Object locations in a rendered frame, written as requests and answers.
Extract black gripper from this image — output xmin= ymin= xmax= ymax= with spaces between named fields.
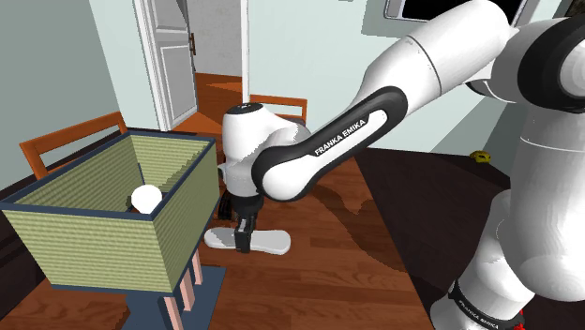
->
xmin=217 ymin=191 xmax=265 ymax=255

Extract white flat oblong object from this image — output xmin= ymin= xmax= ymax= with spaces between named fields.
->
xmin=203 ymin=227 xmax=293 ymax=256

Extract white ball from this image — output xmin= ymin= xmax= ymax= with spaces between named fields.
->
xmin=130 ymin=184 xmax=164 ymax=215

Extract orange wooden chair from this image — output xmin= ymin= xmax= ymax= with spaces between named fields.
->
xmin=247 ymin=94 xmax=308 ymax=126
xmin=18 ymin=111 xmax=129 ymax=180

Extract white panelled door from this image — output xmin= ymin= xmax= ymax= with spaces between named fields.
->
xmin=133 ymin=0 xmax=201 ymax=132

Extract green bin with blue frame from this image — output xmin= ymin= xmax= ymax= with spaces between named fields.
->
xmin=0 ymin=129 xmax=228 ymax=330

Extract dark window with white frame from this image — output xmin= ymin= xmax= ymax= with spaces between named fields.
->
xmin=382 ymin=0 xmax=528 ymax=27

